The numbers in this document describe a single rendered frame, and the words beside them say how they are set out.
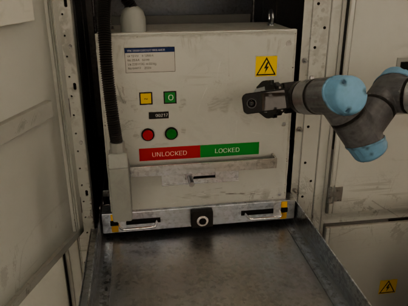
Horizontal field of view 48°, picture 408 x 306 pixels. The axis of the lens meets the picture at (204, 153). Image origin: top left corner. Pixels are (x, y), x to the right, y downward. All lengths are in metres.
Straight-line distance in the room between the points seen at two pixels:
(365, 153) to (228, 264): 0.45
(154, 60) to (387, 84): 0.53
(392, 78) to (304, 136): 0.38
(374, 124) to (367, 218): 0.62
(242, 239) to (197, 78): 0.45
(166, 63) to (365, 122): 0.49
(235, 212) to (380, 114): 0.51
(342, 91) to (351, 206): 0.64
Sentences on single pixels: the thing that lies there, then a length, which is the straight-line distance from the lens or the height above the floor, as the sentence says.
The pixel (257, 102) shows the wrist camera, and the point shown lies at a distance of 1.02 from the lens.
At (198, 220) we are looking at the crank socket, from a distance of 1.25.
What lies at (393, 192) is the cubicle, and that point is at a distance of 1.50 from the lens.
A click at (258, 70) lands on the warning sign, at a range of 1.18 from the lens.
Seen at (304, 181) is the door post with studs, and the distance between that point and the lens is 1.38.
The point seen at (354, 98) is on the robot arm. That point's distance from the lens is 0.90.
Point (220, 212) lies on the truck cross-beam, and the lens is 1.28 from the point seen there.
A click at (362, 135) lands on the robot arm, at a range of 0.95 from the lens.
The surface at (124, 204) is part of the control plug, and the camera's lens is 1.13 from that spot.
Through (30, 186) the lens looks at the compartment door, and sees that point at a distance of 1.15.
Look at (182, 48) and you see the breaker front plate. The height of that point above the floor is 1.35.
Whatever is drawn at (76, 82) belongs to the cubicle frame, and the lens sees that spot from 1.20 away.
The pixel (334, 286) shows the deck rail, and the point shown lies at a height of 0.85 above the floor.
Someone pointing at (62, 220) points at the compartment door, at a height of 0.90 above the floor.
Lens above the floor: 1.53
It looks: 22 degrees down
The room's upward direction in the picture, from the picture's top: straight up
